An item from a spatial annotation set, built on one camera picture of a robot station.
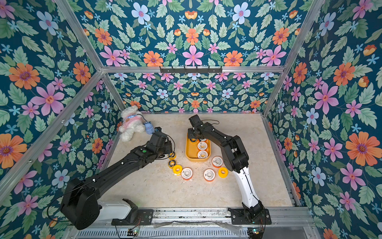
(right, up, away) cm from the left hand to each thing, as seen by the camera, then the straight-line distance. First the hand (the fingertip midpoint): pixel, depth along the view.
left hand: (170, 144), depth 85 cm
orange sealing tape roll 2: (+19, -8, +9) cm, 22 cm away
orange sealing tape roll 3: (+19, -1, +14) cm, 24 cm away
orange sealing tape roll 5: (+23, -19, +2) cm, 29 cm away
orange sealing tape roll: (+19, -3, +13) cm, 23 cm away
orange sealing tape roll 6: (+28, -12, +7) cm, 31 cm away
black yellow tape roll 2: (0, -9, +9) cm, 13 cm away
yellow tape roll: (+4, -16, +4) cm, 17 cm away
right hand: (+13, +5, +17) cm, 22 cm away
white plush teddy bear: (-31, +14, +19) cm, 39 cm away
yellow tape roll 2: (+31, -18, +4) cm, 36 cm away
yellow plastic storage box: (+12, -6, +12) cm, 18 cm away
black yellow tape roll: (+12, +1, +17) cm, 21 cm away
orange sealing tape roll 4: (+9, -18, +3) cm, 21 cm away
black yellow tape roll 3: (0, -14, +7) cm, 15 cm away
